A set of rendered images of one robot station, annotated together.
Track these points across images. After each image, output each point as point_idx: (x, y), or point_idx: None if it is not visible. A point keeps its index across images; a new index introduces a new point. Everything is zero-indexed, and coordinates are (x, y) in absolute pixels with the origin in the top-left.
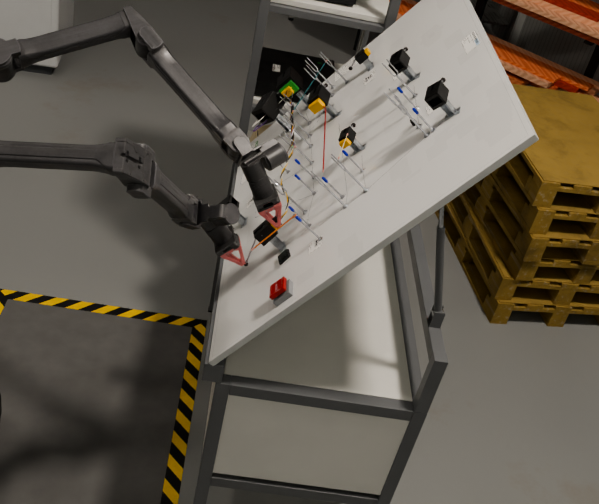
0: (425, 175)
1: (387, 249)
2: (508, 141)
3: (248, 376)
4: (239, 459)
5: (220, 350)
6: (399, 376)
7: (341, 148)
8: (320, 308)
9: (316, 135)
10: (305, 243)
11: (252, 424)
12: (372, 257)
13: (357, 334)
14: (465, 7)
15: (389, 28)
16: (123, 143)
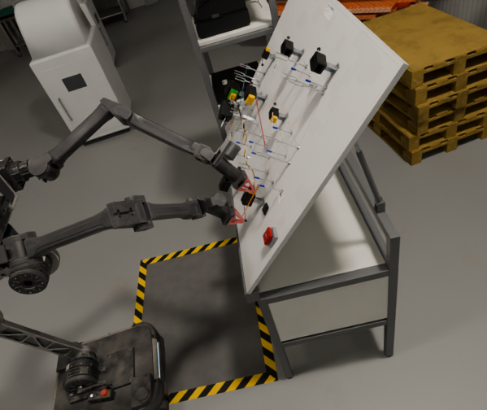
0: (332, 124)
1: None
2: (384, 76)
3: (276, 288)
4: (293, 330)
5: (250, 283)
6: (370, 247)
7: None
8: (304, 220)
9: (258, 116)
10: (274, 196)
11: (290, 312)
12: None
13: (333, 228)
14: None
15: (276, 27)
16: (112, 206)
